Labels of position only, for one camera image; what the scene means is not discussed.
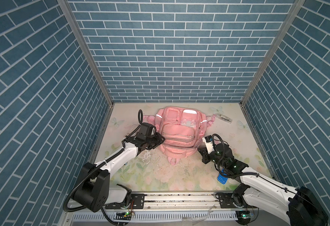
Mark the pink student backpack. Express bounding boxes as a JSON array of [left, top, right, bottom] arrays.
[[143, 106, 215, 165]]

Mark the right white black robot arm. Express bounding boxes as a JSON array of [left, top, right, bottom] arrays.
[[198, 139, 329, 226]]

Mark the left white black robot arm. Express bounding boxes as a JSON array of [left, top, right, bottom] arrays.
[[63, 123, 165, 212]]

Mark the blue pencil case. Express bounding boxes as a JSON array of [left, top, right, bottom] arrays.
[[217, 169, 228, 185]]

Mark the clear plastic pen box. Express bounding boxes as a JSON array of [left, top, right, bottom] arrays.
[[214, 114, 232, 124]]

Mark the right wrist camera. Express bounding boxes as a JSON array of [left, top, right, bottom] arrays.
[[202, 135, 214, 154]]

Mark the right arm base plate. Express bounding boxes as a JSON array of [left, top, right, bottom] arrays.
[[214, 192, 257, 209]]

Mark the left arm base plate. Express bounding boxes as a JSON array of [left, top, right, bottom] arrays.
[[104, 194, 145, 210]]

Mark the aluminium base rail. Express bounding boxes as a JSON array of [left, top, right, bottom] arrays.
[[67, 191, 291, 226]]

